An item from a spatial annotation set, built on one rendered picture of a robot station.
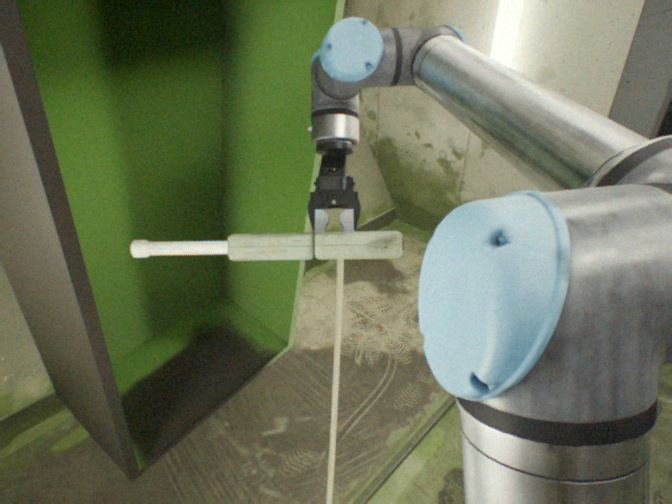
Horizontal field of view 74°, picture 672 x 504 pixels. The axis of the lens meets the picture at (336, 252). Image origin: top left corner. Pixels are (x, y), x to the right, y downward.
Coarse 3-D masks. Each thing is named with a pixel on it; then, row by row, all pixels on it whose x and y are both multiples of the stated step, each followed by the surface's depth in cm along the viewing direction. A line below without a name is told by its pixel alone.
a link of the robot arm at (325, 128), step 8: (312, 120) 83; (320, 120) 81; (328, 120) 81; (336, 120) 80; (344, 120) 81; (352, 120) 82; (312, 128) 83; (320, 128) 81; (328, 128) 81; (336, 128) 80; (344, 128) 81; (352, 128) 82; (312, 136) 83; (320, 136) 81; (328, 136) 81; (336, 136) 80; (344, 136) 81; (352, 136) 82
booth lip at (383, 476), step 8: (448, 400) 185; (440, 408) 182; (448, 408) 184; (432, 416) 179; (440, 416) 179; (424, 424) 176; (432, 424) 176; (416, 432) 172; (424, 432) 173; (416, 440) 170; (408, 448) 167; (400, 456) 164; (392, 464) 161; (400, 464) 164; (384, 472) 159; (392, 472) 161; (376, 480) 156; (384, 480) 157; (368, 488) 154; (376, 488) 155; (360, 496) 151; (368, 496) 152
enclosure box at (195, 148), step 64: (0, 0) 45; (64, 0) 80; (128, 0) 89; (192, 0) 99; (256, 0) 99; (320, 0) 89; (0, 64) 49; (64, 64) 85; (128, 64) 95; (192, 64) 107; (256, 64) 107; (0, 128) 58; (64, 128) 91; (128, 128) 102; (192, 128) 117; (256, 128) 117; (0, 192) 71; (64, 192) 60; (128, 192) 111; (192, 192) 128; (256, 192) 128; (0, 256) 92; (64, 256) 65; (128, 256) 121; (192, 256) 142; (64, 320) 82; (128, 320) 134; (192, 320) 154; (256, 320) 159; (64, 384) 111; (128, 384) 132; (192, 384) 136; (128, 448) 104
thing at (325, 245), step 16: (144, 240) 81; (240, 240) 79; (256, 240) 79; (272, 240) 79; (288, 240) 78; (304, 240) 78; (320, 240) 78; (336, 240) 78; (352, 240) 78; (368, 240) 78; (384, 240) 78; (400, 240) 78; (144, 256) 81; (240, 256) 79; (256, 256) 79; (272, 256) 79; (288, 256) 79; (304, 256) 78; (320, 256) 78; (336, 256) 78; (352, 256) 78; (368, 256) 78; (384, 256) 78; (400, 256) 78
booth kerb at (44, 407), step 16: (368, 224) 291; (384, 224) 305; (304, 272) 260; (48, 400) 173; (16, 416) 166; (32, 416) 171; (48, 416) 175; (0, 432) 164; (16, 432) 168; (0, 448) 166
